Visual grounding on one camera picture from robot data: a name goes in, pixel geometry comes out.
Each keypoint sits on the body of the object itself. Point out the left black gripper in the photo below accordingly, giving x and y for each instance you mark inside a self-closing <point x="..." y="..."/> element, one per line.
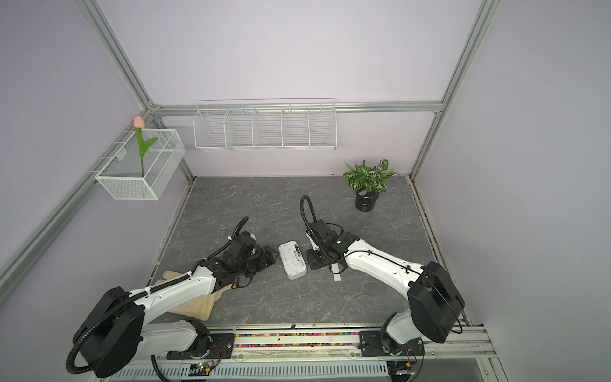
<point x="264" y="263"/>

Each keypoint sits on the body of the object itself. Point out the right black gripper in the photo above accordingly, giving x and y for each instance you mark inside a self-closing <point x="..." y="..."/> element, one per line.
<point x="312" y="263"/>

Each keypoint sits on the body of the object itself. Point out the white digital alarm clock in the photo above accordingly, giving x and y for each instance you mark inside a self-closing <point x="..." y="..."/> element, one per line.
<point x="294" y="269"/>

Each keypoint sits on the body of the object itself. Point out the AAA battery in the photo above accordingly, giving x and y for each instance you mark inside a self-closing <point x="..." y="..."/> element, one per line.
<point x="297" y="252"/>

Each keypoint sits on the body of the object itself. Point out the white battery cover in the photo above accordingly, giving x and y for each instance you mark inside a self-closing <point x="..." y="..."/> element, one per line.
<point x="335" y="269"/>

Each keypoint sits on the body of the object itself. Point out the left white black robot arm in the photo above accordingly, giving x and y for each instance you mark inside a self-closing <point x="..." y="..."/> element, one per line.
<point x="121" y="327"/>

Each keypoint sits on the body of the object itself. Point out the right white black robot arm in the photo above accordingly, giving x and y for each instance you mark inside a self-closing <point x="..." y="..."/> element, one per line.
<point x="434" y="303"/>

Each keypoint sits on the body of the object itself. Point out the beige work glove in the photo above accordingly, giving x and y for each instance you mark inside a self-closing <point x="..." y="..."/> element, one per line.
<point x="191" y="301"/>

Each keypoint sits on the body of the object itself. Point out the green potted plant black pot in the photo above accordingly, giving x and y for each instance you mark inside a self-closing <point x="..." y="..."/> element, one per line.
<point x="368" y="182"/>

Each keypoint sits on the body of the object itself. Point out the pink artificial tulip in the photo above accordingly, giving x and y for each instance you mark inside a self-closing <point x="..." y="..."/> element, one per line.
<point x="143" y="144"/>

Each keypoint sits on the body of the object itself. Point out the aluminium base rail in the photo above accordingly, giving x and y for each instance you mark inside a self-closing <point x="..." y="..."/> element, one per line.
<point x="305" y="341"/>

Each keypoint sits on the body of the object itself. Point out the white vented cable duct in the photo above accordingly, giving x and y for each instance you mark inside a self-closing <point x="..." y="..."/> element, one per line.
<point x="274" y="370"/>

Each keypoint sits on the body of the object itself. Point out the white wire wall shelf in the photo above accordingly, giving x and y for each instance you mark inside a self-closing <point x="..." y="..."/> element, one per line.
<point x="265" y="124"/>

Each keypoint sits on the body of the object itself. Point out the white mesh wall basket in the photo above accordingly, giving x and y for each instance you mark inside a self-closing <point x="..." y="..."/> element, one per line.
<point x="121" y="176"/>

